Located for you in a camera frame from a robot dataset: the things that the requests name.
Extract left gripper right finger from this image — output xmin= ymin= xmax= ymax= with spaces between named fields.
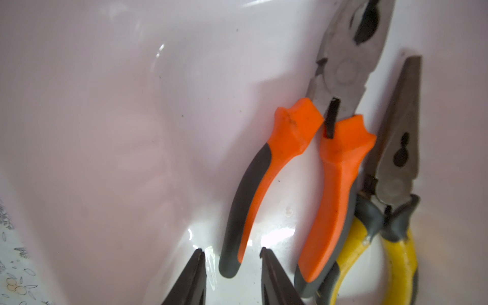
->
xmin=260 ymin=247 xmax=304 ymax=305

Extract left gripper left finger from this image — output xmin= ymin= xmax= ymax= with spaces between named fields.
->
xmin=161 ymin=249 xmax=207 ymax=305

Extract yellow grey needle-nose pliers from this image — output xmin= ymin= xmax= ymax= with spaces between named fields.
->
xmin=315 ymin=55 xmax=423 ymax=304

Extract white plastic storage box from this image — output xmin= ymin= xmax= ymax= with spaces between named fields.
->
xmin=1 ymin=1 xmax=487 ymax=304

